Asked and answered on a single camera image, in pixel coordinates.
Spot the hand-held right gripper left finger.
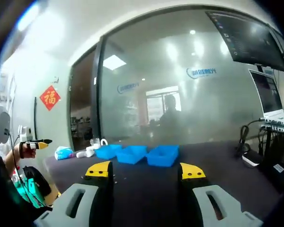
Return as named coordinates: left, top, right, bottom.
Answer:
left=33, top=160, right=115, bottom=227

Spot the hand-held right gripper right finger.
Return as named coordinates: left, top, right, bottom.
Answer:
left=178, top=162, right=263, bottom=227

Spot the blue plastic bin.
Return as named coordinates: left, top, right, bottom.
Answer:
left=94, top=144, right=123, bottom=159
left=146, top=145, right=180, bottom=167
left=115, top=145, right=148, bottom=164

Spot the person's left hand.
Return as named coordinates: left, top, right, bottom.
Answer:
left=23, top=143, right=37, bottom=159

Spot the blue white tissue pack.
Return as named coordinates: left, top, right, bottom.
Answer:
left=54, top=146, right=74, bottom=161

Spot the white chest device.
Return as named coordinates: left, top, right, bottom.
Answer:
left=0, top=106, right=11, bottom=145

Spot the black backpack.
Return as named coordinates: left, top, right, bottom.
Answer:
left=22, top=166, right=50, bottom=197

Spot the teal plastic crate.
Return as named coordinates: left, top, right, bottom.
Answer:
left=14, top=177, right=47, bottom=209

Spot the white power adapter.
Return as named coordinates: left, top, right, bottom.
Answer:
left=241, top=151, right=262, bottom=168

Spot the white laptop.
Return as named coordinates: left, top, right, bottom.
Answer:
left=248, top=69, right=284, bottom=130

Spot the black monitor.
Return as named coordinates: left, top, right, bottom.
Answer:
left=205, top=10, right=284, bottom=71

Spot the black wall strip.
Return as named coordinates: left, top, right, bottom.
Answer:
left=34, top=96, right=38, bottom=140

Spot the black device cable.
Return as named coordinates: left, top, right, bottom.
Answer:
left=4, top=129, right=42, bottom=209

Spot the red diamond wall decoration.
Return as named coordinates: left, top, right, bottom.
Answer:
left=39, top=85, right=62, bottom=112

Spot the bundle of black cables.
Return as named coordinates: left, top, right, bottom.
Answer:
left=235, top=118, right=266, bottom=157

